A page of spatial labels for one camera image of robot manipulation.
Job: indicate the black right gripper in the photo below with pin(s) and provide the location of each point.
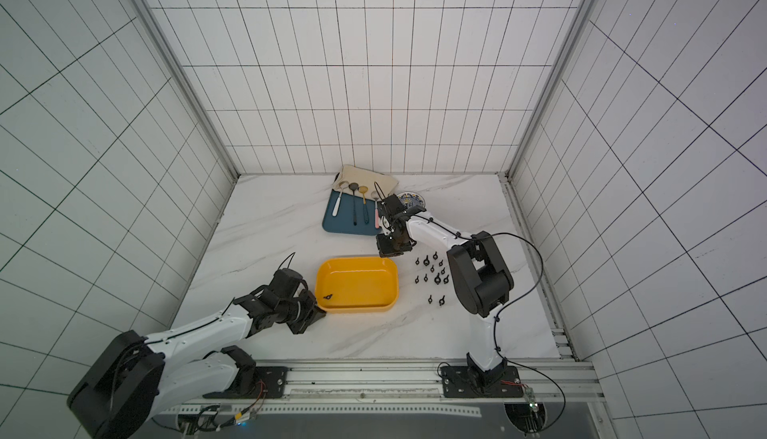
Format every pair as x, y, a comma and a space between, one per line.
392, 243

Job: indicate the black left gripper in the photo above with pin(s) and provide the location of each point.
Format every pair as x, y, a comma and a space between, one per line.
311, 310

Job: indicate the yellow plastic storage box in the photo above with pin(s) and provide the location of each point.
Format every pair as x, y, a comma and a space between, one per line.
358, 284

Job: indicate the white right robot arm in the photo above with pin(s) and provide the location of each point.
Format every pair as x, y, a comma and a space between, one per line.
481, 279

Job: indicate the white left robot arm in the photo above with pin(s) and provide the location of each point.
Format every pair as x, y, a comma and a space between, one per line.
139, 376

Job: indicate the dark teal tray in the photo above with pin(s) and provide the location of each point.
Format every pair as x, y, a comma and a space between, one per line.
343, 223

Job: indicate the gold spoon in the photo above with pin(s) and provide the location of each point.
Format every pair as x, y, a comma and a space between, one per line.
363, 190

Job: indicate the beige cloth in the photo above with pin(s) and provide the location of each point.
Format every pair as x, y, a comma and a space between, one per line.
374, 182

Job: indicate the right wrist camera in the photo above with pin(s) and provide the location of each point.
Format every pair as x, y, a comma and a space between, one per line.
390, 209

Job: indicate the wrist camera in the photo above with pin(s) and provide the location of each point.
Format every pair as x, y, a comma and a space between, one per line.
390, 209
287, 283

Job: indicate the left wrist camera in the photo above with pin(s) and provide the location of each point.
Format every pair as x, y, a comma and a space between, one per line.
287, 283

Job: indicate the pink handled spoon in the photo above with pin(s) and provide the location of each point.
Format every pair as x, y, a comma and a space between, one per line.
376, 198

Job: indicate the black handled spoon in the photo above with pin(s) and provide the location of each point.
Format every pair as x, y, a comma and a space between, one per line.
353, 187

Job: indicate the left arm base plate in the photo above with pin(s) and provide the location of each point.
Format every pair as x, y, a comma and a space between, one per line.
251, 381

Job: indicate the white handled spoon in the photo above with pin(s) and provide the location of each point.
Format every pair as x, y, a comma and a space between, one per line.
342, 186

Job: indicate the aluminium rail frame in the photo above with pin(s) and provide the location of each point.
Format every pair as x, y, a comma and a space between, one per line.
335, 387

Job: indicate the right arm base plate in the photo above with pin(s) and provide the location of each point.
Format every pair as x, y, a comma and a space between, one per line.
470, 381

